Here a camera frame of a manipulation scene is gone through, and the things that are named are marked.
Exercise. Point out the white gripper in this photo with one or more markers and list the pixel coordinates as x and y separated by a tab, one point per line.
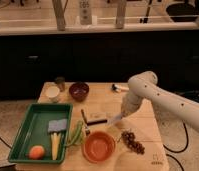
130	104

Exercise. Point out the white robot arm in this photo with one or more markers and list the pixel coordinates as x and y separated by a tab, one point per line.
144	86

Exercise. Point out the dark maroon bowl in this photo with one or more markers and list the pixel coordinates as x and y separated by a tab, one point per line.
79	91

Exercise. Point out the orange-red bowl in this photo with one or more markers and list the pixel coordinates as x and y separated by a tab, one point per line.
98	147

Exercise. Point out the bunch of dark grapes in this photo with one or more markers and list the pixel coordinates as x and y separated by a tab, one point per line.
128	138

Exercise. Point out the green bean pods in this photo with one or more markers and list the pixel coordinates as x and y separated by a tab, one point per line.
76	133

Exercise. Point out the white cup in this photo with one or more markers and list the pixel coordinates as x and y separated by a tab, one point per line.
52	93

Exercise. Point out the yellow corn cob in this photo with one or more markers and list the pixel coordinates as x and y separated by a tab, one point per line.
55	141

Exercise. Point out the green plastic tray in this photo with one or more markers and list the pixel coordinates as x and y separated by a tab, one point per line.
34	131

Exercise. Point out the orange fruit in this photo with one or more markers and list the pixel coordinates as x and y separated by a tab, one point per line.
37	152

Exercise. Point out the white handled brush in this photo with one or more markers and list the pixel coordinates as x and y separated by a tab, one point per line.
119	88

